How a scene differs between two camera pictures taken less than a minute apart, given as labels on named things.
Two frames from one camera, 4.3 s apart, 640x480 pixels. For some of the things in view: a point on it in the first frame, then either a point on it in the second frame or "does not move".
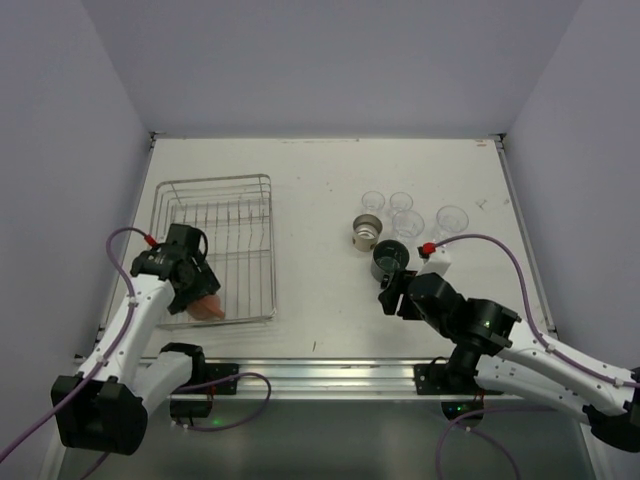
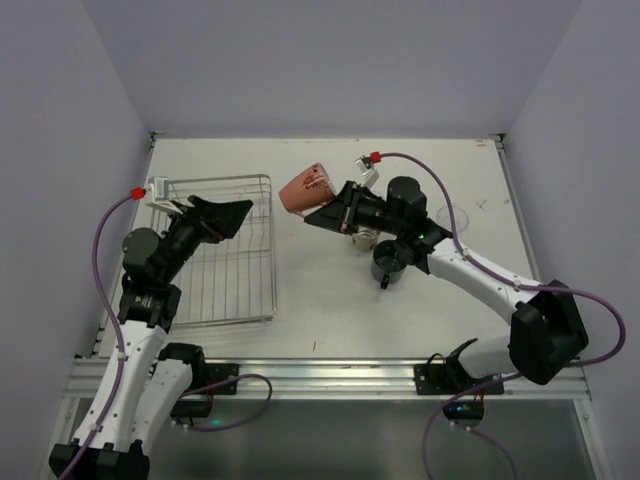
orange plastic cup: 207,307 to 307,189
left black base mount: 202,408 does not move
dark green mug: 388,257 does not move
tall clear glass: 452,219 does not move
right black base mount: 438,379 does not move
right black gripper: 400,292 to 351,208
